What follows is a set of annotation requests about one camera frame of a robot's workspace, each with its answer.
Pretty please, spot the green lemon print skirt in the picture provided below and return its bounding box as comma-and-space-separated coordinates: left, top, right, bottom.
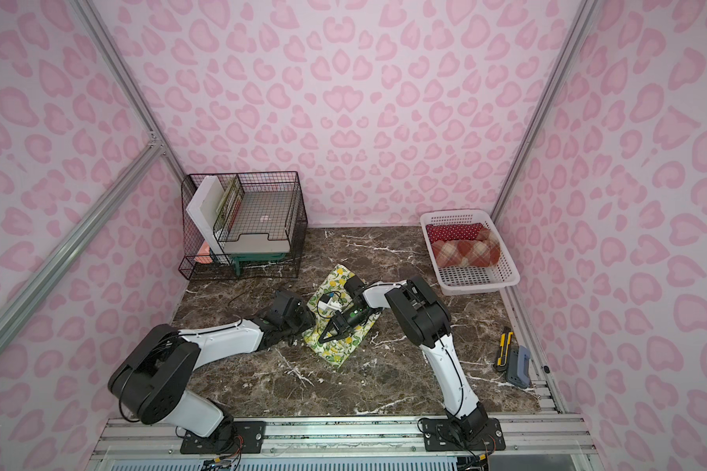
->
302, 264, 380, 367

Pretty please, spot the white plastic basket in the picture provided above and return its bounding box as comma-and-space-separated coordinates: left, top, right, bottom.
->
420, 209, 520, 296

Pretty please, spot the red polka dot skirt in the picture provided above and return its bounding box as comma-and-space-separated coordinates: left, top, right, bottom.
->
425, 223, 485, 243

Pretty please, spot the red plaid skirt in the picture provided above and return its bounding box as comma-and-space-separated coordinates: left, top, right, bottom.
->
431, 229, 502, 268

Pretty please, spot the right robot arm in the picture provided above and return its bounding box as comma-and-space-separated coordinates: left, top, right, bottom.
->
318, 276, 489, 441

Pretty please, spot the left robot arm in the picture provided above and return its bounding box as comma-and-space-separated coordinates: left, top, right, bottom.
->
108, 290, 316, 439

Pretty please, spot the green stand under tray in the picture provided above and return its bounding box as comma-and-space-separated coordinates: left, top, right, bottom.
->
208, 251, 288, 277

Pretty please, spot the white tray in basket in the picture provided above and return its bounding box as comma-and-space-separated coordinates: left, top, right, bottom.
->
214, 190, 300, 254

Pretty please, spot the green book in basket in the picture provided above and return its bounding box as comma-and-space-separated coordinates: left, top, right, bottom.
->
213, 177, 245, 233

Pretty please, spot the white foam board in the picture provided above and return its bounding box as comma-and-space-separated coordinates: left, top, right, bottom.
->
187, 176, 225, 255

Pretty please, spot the yellow black utility knife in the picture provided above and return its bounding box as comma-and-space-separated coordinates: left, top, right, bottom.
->
493, 327, 514, 373

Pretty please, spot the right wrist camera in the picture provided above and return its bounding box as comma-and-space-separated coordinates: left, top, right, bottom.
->
317, 292, 344, 312

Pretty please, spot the black wire basket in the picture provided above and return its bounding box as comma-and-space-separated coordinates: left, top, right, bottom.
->
179, 171, 308, 281

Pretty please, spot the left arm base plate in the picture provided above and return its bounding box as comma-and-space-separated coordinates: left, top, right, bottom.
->
180, 420, 267, 455

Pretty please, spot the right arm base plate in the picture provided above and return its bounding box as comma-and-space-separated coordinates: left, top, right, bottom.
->
418, 418, 507, 455

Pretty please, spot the aluminium front rail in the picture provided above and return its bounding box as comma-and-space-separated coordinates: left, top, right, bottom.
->
87, 413, 604, 470

